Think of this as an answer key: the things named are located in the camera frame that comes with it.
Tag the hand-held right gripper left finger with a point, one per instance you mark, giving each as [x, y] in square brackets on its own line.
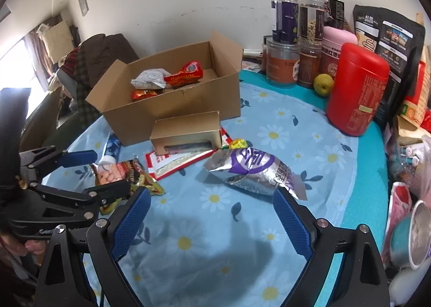
[133, 222]

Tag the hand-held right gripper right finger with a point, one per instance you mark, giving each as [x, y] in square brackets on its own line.
[293, 222]

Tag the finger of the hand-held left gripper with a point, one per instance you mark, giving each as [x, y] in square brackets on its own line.
[79, 157]
[111, 190]

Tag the brown peanut snack packet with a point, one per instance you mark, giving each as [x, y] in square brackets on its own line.
[121, 172]

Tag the blue white snack tube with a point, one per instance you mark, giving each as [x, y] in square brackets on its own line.
[112, 145]

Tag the silver purple snack packet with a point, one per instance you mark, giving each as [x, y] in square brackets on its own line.
[249, 165]

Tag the small orange red packet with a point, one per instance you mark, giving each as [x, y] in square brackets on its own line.
[144, 94]

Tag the yellow green candy packet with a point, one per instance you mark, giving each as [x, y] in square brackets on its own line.
[237, 144]

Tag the white patterned snack packet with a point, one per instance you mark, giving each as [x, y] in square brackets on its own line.
[151, 78]

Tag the cardboard box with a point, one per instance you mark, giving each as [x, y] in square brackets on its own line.
[188, 105]

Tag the red snack packet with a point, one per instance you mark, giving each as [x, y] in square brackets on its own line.
[183, 77]

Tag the person's left hand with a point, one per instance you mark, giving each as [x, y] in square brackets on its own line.
[32, 248]

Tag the window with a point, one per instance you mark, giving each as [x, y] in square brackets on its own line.
[16, 67]

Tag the green plaid shirt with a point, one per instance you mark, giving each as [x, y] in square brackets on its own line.
[84, 91]

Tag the flat red white packet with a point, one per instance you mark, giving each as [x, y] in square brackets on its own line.
[175, 163]

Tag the brown curtain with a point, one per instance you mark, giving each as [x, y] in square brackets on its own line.
[37, 57]

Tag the blue floral tablecloth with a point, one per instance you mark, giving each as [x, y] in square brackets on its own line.
[208, 243]

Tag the teal table cover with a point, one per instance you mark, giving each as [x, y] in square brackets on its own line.
[367, 185]

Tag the red striped garment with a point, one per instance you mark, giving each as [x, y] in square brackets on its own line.
[72, 61]

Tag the beige board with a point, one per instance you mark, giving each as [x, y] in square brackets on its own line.
[59, 40]

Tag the small gold box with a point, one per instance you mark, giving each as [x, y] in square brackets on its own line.
[185, 125]

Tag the pink white packet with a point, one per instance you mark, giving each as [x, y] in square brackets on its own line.
[399, 199]

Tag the teal bowl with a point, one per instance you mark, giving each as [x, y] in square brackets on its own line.
[400, 243]

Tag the metal bowl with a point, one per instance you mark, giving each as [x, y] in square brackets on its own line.
[419, 236]

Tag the white bowl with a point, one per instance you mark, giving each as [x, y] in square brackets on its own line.
[404, 286]

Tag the pack of small vials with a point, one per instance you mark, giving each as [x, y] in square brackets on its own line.
[409, 156]

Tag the translucent pink plastic bag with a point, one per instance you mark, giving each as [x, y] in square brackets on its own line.
[422, 175]

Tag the green pear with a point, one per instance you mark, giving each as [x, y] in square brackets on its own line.
[323, 84]

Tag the red canister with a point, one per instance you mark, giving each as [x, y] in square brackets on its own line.
[357, 91]

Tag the brown paper bag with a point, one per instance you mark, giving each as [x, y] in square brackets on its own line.
[407, 130]

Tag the wide jar orange label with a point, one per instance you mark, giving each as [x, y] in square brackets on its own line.
[283, 64]

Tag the jar of brown powder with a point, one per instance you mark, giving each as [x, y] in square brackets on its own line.
[309, 64]

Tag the printed papers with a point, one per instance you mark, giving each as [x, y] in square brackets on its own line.
[252, 57]

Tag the cream red paper bag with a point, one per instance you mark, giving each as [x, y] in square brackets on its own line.
[419, 98]

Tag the pink canister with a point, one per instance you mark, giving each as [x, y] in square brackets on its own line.
[336, 37]

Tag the clear jar of grains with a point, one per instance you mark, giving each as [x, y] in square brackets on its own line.
[311, 24]

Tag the black printed bag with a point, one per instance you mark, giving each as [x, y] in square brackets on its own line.
[394, 44]

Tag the clear jar purple label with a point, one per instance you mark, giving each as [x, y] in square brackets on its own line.
[284, 17]

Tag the clear jar dark label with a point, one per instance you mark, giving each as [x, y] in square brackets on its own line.
[335, 7]

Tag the wooden stick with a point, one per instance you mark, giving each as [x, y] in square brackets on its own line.
[419, 18]

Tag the framed wall picture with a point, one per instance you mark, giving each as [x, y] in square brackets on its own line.
[82, 1]

